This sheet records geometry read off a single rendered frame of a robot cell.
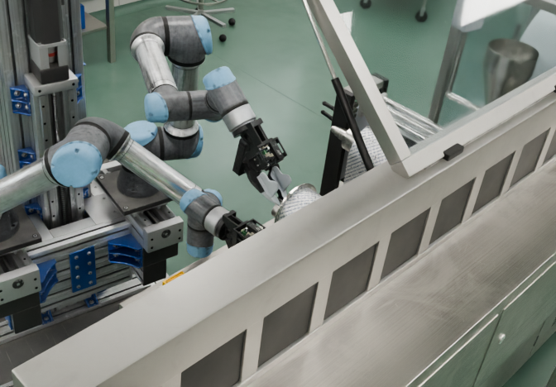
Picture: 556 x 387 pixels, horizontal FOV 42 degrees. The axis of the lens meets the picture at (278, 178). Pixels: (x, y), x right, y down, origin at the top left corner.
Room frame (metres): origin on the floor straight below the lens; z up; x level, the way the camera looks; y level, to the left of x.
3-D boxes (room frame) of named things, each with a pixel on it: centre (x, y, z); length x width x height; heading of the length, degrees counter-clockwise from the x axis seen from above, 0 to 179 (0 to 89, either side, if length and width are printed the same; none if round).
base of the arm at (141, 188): (2.02, 0.47, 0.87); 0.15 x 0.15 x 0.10
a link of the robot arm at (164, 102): (1.79, 0.37, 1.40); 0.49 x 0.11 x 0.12; 22
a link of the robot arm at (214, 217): (1.51, 0.13, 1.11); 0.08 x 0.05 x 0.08; 139
